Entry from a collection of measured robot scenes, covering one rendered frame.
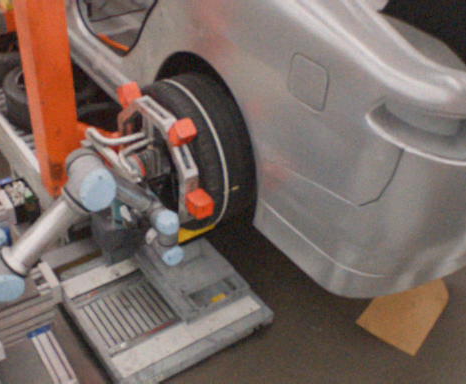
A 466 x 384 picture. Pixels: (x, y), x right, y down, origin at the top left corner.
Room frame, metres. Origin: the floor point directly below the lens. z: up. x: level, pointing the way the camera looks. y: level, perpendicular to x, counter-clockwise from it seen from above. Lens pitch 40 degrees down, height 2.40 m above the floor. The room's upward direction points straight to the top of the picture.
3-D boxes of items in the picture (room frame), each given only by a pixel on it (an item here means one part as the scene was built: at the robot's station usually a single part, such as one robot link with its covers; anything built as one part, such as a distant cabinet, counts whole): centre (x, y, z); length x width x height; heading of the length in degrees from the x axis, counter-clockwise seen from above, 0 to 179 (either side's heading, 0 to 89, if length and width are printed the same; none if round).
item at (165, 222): (1.62, -0.01, 0.95); 0.11 x 0.08 x 0.11; 26
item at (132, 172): (1.98, 0.09, 1.03); 0.19 x 0.18 x 0.11; 122
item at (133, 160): (2.09, 0.10, 0.85); 0.21 x 0.14 x 0.14; 122
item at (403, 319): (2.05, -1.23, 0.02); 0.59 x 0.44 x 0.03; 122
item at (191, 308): (2.18, -0.13, 0.13); 0.50 x 0.36 x 0.10; 32
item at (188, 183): (2.13, 0.04, 0.85); 0.54 x 0.07 x 0.54; 32
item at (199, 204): (1.86, -0.14, 0.85); 0.09 x 0.08 x 0.07; 32
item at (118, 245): (2.37, 0.15, 0.26); 0.42 x 0.18 x 0.35; 122
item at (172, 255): (1.61, -0.01, 0.85); 0.11 x 0.08 x 0.09; 32
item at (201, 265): (2.22, -0.11, 0.32); 0.40 x 0.30 x 0.28; 32
